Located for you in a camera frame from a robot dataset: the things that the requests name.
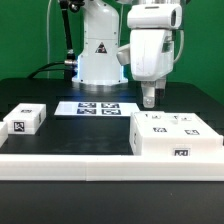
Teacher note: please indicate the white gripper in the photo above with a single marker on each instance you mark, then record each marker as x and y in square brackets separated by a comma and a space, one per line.
[152, 46]

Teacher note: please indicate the white cabinet door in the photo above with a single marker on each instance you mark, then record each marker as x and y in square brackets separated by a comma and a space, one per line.
[189, 125]
[151, 123]

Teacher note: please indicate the white cabinet body box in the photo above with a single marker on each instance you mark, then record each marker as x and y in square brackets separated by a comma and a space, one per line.
[173, 145]

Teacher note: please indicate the white cabinet top block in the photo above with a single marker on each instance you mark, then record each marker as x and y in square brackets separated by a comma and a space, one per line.
[25, 118]

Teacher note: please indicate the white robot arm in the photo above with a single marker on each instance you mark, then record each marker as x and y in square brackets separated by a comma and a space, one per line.
[98, 65]

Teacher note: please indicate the white base marker plate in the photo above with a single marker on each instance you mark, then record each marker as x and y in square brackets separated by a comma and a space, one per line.
[106, 109]

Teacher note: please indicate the white U-shaped fence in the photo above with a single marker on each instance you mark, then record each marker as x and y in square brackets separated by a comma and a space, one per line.
[106, 168]

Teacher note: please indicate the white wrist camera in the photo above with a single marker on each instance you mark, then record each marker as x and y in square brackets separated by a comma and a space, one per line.
[123, 55]

